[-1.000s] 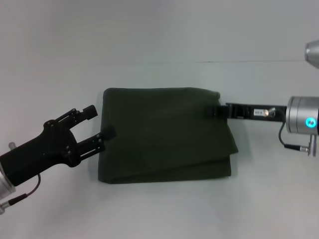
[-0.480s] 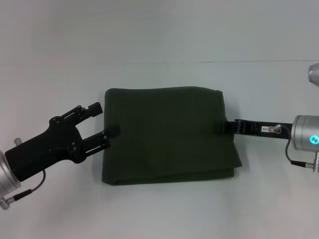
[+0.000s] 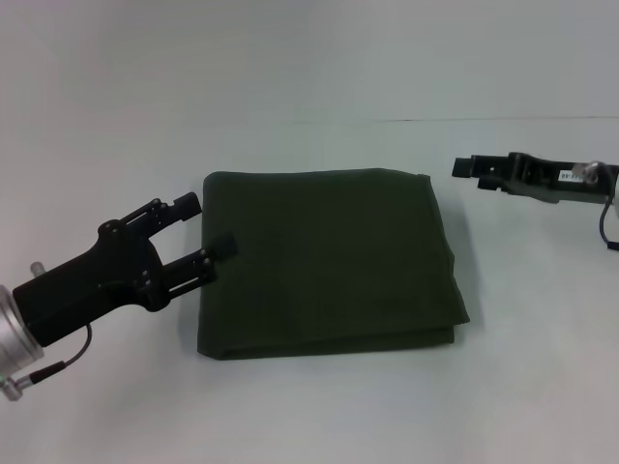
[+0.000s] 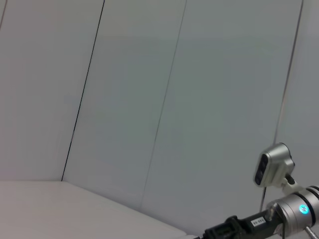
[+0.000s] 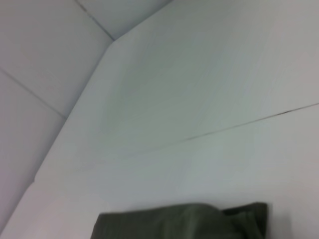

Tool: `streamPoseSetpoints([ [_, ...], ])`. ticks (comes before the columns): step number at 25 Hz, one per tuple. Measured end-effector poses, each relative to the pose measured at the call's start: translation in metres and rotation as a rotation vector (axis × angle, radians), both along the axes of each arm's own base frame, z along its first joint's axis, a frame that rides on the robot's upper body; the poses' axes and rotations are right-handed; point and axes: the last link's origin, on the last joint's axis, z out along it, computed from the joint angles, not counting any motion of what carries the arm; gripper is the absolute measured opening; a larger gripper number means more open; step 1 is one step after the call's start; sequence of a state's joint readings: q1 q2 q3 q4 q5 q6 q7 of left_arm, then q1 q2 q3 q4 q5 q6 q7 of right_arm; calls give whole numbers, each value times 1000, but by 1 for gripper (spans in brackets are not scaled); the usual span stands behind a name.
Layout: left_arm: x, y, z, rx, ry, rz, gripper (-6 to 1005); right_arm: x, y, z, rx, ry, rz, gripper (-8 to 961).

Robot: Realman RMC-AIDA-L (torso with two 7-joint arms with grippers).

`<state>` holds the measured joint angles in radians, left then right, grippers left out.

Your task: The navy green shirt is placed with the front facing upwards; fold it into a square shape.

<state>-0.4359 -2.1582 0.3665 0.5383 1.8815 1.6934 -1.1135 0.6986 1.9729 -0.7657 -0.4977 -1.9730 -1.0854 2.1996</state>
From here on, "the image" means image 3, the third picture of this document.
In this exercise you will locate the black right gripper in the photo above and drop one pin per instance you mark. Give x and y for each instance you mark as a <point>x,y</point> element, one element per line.
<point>541,181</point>

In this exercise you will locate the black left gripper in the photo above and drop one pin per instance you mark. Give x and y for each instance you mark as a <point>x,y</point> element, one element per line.
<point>87,295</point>

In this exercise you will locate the dark green FREE-print T-shirt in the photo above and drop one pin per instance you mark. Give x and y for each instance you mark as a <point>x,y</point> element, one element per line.
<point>329,266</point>

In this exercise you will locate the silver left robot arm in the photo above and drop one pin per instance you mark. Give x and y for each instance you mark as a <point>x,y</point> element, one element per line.
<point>17,338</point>

